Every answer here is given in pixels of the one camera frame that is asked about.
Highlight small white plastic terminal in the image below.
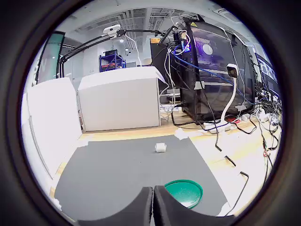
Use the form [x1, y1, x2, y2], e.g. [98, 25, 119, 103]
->
[154, 142, 167, 153]

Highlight round green lid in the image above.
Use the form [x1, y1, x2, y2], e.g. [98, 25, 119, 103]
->
[164, 179, 204, 210]

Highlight dark grey mat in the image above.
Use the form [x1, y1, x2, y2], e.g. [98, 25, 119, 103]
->
[54, 135, 229, 223]

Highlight white power strip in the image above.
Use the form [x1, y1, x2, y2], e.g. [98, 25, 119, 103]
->
[203, 119, 236, 132]

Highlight blue white printed label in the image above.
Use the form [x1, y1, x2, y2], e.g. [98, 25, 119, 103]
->
[159, 104, 182, 114]

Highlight black glass computer case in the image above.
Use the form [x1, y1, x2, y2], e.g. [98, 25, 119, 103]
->
[182, 14, 257, 121]

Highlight black monitor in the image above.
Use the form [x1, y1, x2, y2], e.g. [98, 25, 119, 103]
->
[150, 35, 189, 91]

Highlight blue shelf rack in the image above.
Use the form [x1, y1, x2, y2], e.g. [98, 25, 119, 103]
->
[99, 49, 127, 73]

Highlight teal banner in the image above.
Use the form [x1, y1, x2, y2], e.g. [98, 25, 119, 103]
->
[35, 32, 65, 82]

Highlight white webcam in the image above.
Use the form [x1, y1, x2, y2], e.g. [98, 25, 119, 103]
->
[103, 24, 122, 36]

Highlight black taped camera cable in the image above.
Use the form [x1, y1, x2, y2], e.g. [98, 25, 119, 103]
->
[214, 130, 250, 217]

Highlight white gooseneck camera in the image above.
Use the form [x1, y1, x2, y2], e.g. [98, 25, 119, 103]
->
[220, 63, 238, 125]

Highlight white cable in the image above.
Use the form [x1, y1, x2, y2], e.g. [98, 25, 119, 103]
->
[162, 46, 177, 105]

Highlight blue cable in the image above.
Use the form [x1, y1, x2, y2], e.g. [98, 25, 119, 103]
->
[173, 35, 257, 105]

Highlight white curved hose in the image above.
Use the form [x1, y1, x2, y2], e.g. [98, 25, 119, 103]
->
[124, 34, 143, 68]

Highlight black screen wall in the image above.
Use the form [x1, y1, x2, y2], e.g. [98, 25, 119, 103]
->
[255, 53, 282, 95]

